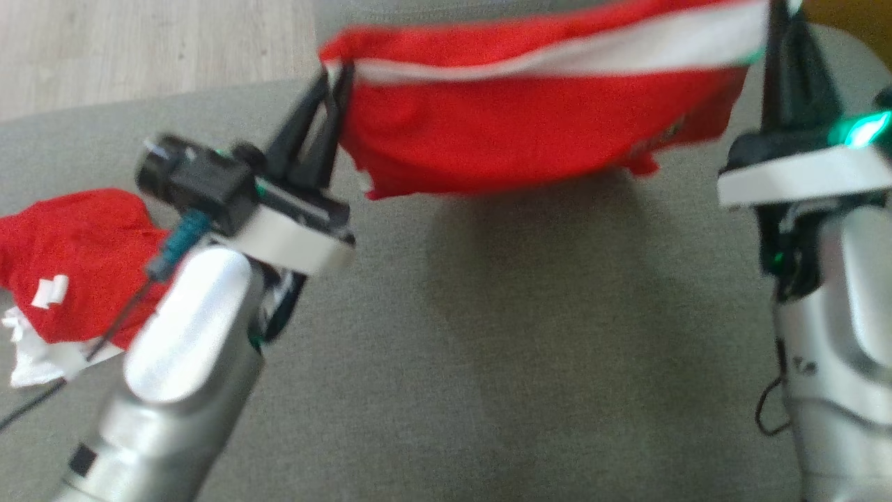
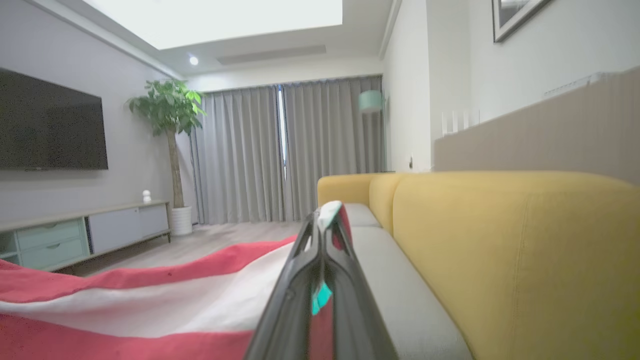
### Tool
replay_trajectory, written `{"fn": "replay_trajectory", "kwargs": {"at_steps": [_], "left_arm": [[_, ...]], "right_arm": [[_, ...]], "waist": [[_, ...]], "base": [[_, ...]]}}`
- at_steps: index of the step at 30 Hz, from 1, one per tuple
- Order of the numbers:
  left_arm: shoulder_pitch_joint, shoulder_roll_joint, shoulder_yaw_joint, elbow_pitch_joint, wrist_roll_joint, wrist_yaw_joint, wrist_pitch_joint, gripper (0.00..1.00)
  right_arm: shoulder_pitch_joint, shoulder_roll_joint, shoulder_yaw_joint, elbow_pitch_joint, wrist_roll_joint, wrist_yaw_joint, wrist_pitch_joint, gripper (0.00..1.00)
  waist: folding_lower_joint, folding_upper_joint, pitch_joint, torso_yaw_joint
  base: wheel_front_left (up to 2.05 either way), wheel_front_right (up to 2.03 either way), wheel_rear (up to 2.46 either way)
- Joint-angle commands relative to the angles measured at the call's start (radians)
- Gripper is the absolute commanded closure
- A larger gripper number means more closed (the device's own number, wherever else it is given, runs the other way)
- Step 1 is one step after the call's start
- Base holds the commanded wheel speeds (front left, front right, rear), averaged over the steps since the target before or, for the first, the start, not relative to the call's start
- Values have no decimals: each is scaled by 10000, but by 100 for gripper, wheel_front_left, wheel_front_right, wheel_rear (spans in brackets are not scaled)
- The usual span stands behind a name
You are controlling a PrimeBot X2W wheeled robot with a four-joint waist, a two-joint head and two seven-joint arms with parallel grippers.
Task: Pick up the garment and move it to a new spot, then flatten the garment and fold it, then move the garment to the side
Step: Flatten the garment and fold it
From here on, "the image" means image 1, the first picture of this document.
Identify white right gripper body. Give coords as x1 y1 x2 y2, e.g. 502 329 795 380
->
718 112 892 208

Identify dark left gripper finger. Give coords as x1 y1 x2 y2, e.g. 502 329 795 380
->
307 64 355 190
268 70 330 183

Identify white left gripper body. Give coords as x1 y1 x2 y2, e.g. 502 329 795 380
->
237 183 356 275

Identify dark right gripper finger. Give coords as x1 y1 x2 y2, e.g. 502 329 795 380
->
761 0 788 132
782 10 844 130

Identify red shorts with white stripe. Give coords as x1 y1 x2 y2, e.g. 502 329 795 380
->
319 0 774 201

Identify red jersey with white sleeves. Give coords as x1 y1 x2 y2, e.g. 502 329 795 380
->
0 188 172 388

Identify yellow panel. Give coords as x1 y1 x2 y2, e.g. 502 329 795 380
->
801 0 892 70

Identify large grey sofa seat cushion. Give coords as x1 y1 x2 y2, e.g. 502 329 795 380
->
0 24 892 502

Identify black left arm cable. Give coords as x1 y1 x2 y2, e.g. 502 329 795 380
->
0 209 212 432

